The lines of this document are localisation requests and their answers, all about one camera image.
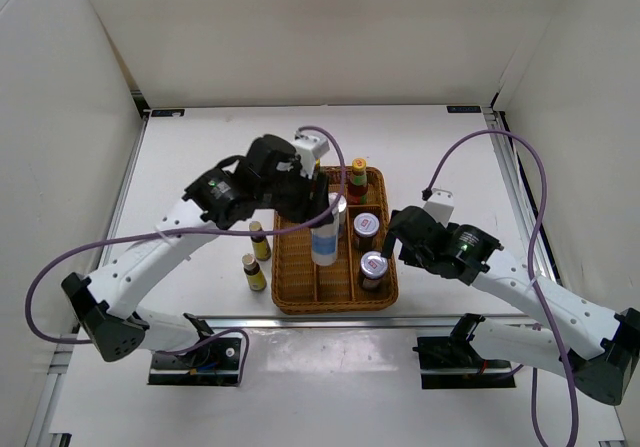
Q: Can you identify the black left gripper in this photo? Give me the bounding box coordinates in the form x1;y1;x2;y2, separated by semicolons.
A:
256;161;334;229

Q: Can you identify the silver-lid salt shaker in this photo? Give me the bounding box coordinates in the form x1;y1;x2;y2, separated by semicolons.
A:
310;208;339;267
328;192;347;238

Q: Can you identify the white-lid spice jar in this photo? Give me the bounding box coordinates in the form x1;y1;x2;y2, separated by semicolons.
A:
359;251;389;291
353;212;380;252

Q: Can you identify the yellow-cap sauce bottle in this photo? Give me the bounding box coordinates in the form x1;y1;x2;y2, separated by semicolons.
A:
347;158;368;205

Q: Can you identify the yellow-label small bottle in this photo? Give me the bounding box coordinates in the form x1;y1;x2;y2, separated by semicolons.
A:
249;221;271;261
242;253;267;292

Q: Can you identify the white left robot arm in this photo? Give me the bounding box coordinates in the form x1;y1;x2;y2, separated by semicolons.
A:
61;132;329;367

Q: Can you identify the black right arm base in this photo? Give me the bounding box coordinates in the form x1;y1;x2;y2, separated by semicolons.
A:
413;336;516;390

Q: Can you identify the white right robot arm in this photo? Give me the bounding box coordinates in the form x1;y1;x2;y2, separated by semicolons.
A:
382;206;639;406

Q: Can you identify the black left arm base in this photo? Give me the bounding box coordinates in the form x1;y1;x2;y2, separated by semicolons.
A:
147;332;246;387

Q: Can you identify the brown wicker basket tray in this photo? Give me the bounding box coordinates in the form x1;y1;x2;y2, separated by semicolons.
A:
271;167;398;315

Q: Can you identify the right blue label sticker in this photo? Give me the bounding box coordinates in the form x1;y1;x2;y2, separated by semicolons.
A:
446;105;482;114

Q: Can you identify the blue label sticker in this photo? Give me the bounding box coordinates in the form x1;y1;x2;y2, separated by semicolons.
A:
446;105;482;114
150;109;185;118

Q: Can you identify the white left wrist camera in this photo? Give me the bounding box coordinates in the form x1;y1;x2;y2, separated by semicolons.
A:
292;132;330;171

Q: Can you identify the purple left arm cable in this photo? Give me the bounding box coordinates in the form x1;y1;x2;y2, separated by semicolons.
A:
25;125;350;387

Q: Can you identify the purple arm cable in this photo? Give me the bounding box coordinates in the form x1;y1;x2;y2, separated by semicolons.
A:
25;125;350;387
427;129;579;447

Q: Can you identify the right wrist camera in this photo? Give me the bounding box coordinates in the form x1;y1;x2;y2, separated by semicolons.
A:
423;188;454;227

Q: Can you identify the aluminium table frame rail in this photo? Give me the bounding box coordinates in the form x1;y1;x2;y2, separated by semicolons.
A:
482;107;563;286

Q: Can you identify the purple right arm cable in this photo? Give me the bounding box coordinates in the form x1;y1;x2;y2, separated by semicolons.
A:
427;129;579;447

